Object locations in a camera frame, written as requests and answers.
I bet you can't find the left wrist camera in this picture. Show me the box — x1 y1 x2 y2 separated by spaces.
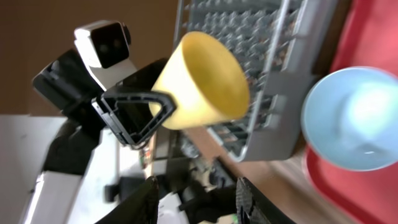
74 20 137 91

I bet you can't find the light blue small bowl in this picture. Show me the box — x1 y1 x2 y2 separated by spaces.
301 67 397 171

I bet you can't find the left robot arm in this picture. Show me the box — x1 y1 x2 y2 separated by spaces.
33 49 176 180

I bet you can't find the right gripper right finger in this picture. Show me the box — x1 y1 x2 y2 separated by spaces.
236 177 295 224

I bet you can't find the yellow plastic cup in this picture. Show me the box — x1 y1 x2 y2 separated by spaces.
152 31 250 130

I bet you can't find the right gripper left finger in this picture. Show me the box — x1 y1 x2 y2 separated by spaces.
95 176 159 224

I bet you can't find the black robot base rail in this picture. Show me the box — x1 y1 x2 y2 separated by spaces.
104 127 237 224

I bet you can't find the red plastic tray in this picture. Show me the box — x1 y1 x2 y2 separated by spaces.
301 0 397 223

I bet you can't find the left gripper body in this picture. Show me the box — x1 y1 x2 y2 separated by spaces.
32 49 124 124

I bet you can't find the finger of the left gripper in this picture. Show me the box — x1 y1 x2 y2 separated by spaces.
91 86 177 146
116 58 168 91

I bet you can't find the grey dishwasher rack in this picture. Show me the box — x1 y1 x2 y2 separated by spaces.
174 0 338 162

